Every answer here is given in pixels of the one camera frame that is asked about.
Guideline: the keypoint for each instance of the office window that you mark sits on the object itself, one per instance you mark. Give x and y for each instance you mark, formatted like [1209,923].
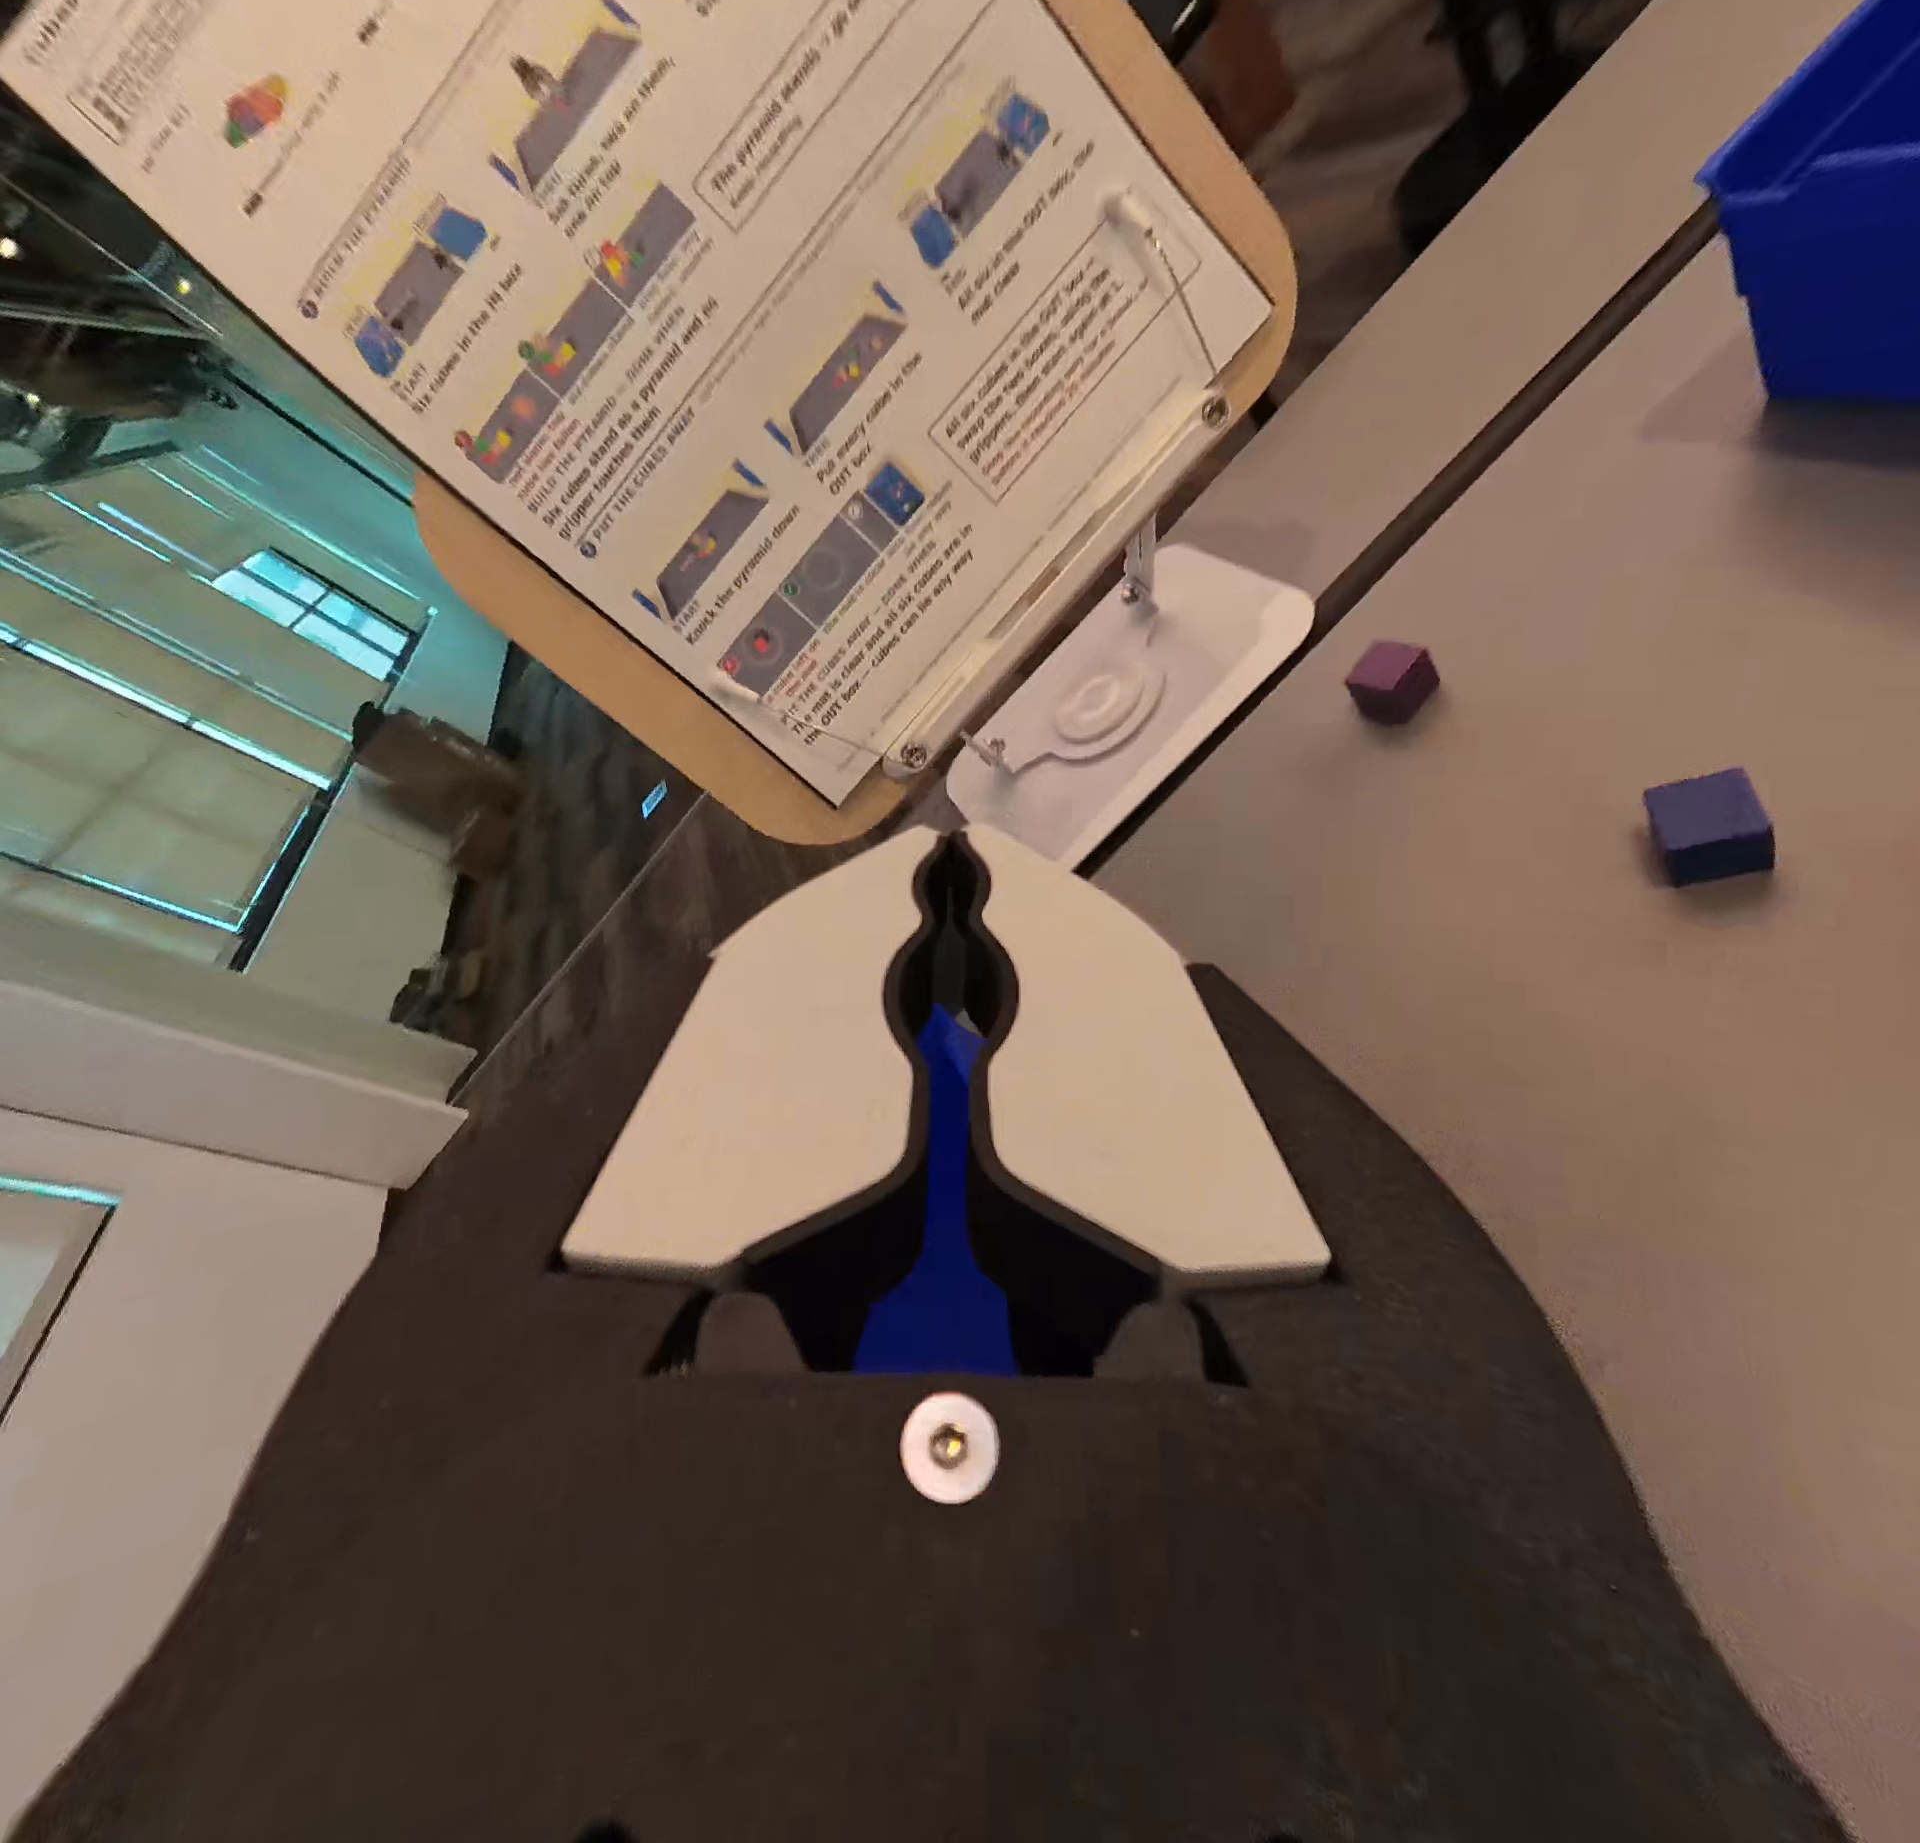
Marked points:
[152,731]

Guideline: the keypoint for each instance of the purple wooden cube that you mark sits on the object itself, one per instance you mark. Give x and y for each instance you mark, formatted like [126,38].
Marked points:
[1390,679]

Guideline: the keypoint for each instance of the blue plastic bin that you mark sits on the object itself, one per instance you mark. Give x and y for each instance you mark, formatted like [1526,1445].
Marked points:
[1829,269]
[942,1243]

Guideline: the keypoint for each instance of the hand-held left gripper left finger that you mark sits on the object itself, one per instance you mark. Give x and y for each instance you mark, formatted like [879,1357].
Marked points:
[750,1105]

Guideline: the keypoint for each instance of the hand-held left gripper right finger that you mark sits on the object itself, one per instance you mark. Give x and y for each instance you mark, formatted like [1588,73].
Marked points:
[1155,1105]

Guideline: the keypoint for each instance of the wooden display board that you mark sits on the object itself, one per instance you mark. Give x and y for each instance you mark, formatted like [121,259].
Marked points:
[512,580]

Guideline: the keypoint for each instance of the brown cardboard box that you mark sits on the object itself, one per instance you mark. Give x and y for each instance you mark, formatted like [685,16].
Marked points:
[434,766]
[442,980]

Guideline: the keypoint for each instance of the blue wooden cube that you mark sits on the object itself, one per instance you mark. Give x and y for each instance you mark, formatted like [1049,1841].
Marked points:
[1710,822]

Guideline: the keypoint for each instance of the printed instruction sheet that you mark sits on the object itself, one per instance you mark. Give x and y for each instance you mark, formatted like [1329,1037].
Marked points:
[677,299]

